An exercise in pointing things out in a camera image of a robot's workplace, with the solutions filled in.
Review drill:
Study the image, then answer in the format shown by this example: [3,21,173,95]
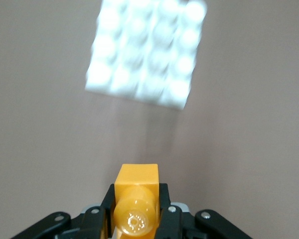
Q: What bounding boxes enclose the white studded base plate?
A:
[84,0,208,111]

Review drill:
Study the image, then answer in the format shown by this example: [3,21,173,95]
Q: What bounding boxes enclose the yellow two-stud block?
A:
[113,163,161,239]

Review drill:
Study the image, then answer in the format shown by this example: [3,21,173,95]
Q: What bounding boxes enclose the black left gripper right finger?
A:
[155,183,253,239]

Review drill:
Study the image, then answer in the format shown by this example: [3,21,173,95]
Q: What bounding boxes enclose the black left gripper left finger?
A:
[11,183,116,239]

